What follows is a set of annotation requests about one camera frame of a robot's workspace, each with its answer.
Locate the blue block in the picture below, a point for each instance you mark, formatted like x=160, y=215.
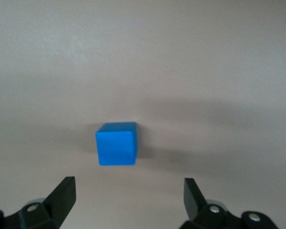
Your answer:
x=116, y=145

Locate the brown table cover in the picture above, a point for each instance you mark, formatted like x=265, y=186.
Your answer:
x=142, y=59

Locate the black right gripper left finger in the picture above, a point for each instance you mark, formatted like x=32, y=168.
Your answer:
x=56, y=210

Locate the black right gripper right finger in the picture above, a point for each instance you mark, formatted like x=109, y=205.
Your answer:
x=197, y=210

